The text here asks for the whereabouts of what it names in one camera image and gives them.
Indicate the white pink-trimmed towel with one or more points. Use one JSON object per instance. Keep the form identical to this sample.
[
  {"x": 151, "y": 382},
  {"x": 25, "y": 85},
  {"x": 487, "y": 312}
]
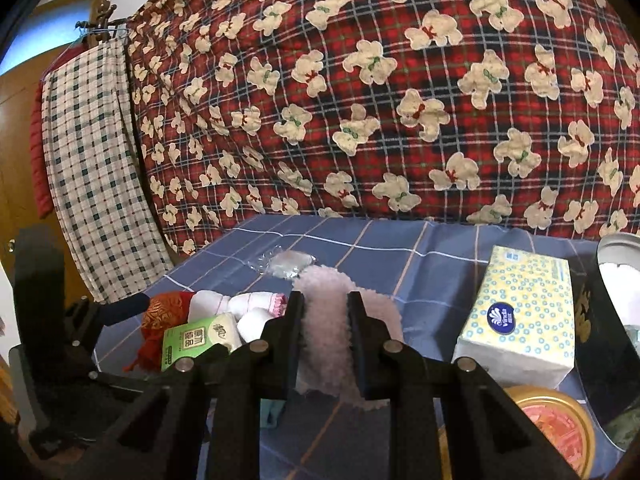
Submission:
[{"x": 207, "y": 304}]

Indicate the clear plastic bag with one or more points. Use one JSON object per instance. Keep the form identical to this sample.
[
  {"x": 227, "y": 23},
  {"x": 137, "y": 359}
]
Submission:
[{"x": 282, "y": 263}]

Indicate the green tissue packet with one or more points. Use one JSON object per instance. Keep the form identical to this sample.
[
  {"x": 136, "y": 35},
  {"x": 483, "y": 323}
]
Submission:
[{"x": 192, "y": 339}]

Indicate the white gauze roll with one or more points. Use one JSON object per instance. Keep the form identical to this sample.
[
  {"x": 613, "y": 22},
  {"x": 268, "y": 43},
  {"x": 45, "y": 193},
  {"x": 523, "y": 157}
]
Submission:
[{"x": 252, "y": 323}]

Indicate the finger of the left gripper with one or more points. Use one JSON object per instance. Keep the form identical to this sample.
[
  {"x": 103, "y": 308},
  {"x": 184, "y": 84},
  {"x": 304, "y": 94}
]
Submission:
[{"x": 120, "y": 307}]

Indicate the red plaid bear blanket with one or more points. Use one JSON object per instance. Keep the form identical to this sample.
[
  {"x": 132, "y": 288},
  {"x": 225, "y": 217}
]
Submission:
[{"x": 517, "y": 113}]

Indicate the wooden coat rack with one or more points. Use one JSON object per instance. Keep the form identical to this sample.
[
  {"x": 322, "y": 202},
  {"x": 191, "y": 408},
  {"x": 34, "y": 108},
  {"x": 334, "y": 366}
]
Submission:
[{"x": 102, "y": 24}]

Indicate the teal cloth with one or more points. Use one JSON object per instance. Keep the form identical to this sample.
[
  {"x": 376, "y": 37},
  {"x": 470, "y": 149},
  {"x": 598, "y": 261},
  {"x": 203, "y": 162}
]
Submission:
[{"x": 270, "y": 412}]

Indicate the round metal tin container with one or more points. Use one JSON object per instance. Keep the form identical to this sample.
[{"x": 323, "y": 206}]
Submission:
[{"x": 607, "y": 337}]

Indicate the blue plaid tablecloth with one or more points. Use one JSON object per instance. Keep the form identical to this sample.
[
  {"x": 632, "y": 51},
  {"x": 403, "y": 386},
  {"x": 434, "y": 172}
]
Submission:
[{"x": 431, "y": 270}]

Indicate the red gold satin pouch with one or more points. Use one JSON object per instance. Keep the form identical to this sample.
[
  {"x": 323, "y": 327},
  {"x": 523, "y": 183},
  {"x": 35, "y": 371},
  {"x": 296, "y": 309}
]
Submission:
[{"x": 166, "y": 310}]

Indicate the window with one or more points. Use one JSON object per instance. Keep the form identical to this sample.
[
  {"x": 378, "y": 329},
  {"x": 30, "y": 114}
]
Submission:
[{"x": 47, "y": 28}]

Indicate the green white checkered cloth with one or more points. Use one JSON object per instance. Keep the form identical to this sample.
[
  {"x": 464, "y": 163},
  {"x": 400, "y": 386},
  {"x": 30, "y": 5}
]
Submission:
[{"x": 91, "y": 158}]

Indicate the red quilted garment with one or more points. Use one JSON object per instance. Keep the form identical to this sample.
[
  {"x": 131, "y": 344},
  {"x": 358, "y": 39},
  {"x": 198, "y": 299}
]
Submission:
[{"x": 40, "y": 184}]

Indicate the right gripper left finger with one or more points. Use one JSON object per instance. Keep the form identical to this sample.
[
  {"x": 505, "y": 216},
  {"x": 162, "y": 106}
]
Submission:
[{"x": 212, "y": 400}]

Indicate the pink fluffy cloth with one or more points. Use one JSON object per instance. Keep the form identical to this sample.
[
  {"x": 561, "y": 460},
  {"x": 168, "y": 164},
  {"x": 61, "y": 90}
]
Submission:
[{"x": 325, "y": 361}]

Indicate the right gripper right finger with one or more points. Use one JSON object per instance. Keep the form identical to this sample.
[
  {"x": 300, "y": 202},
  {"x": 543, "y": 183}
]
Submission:
[{"x": 447, "y": 420}]

